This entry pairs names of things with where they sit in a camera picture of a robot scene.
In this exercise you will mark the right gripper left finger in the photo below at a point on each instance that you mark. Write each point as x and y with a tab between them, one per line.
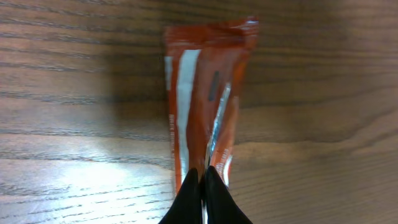
186	208

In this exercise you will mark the orange brown snack bar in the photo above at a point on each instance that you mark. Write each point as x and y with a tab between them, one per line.
204	69

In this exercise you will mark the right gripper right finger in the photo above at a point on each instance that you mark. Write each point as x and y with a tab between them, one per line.
220	206

